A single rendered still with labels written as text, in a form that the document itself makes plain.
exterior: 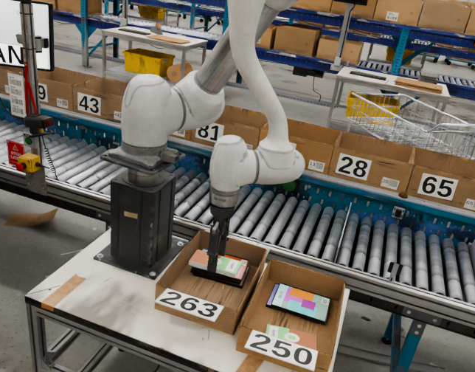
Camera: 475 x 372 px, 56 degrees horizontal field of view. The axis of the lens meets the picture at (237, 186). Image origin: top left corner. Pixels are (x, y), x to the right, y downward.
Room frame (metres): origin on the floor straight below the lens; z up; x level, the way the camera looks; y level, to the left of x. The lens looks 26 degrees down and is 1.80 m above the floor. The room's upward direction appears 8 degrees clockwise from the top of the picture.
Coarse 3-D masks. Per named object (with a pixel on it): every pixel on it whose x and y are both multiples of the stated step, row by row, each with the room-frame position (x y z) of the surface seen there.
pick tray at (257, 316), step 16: (272, 272) 1.38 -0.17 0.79; (288, 272) 1.37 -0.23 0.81; (304, 272) 1.35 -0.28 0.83; (320, 272) 1.34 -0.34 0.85; (256, 288) 1.21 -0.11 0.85; (272, 288) 1.33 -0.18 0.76; (304, 288) 1.35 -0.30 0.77; (320, 288) 1.34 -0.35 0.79; (336, 288) 1.32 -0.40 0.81; (256, 304) 1.23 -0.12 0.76; (336, 304) 1.29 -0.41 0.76; (256, 320) 1.15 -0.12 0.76; (272, 320) 1.16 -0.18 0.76; (288, 320) 1.17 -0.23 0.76; (304, 320) 1.18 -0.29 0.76; (336, 320) 1.16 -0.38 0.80; (240, 336) 1.02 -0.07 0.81; (320, 336) 1.12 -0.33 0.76; (336, 336) 1.03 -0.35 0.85; (256, 352) 1.00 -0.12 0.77; (320, 352) 0.96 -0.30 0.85; (288, 368) 0.98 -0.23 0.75; (304, 368) 0.97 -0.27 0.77; (320, 368) 0.96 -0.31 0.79
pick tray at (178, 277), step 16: (192, 240) 1.44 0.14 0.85; (208, 240) 1.51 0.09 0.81; (192, 256) 1.45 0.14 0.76; (240, 256) 1.47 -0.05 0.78; (256, 256) 1.46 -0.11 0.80; (176, 272) 1.31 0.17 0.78; (256, 272) 1.29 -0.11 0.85; (160, 288) 1.15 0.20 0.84; (176, 288) 1.26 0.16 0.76; (192, 288) 1.27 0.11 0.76; (208, 288) 1.28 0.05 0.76; (224, 288) 1.30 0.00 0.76; (160, 304) 1.15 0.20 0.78; (224, 304) 1.21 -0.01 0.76; (240, 304) 1.12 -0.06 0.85; (192, 320) 1.12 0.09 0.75; (208, 320) 1.10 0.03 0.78; (224, 320) 1.09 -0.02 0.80
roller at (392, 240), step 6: (390, 228) 1.94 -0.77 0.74; (396, 228) 1.94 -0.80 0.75; (390, 234) 1.88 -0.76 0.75; (396, 234) 1.89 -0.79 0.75; (390, 240) 1.82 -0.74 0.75; (396, 240) 1.83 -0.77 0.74; (390, 246) 1.77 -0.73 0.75; (396, 246) 1.78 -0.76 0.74; (390, 252) 1.71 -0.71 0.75; (396, 252) 1.73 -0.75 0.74; (390, 258) 1.66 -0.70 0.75; (396, 258) 1.69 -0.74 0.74; (384, 264) 1.64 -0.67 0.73; (384, 270) 1.58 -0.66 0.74; (384, 276) 1.54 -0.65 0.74
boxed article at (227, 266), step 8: (200, 256) 1.23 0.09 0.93; (208, 256) 1.24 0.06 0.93; (192, 264) 1.20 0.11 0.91; (200, 264) 1.19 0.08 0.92; (224, 264) 1.21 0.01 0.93; (232, 264) 1.21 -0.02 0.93; (240, 264) 1.22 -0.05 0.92; (216, 272) 1.18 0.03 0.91; (224, 272) 1.17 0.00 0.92; (232, 272) 1.17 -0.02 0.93
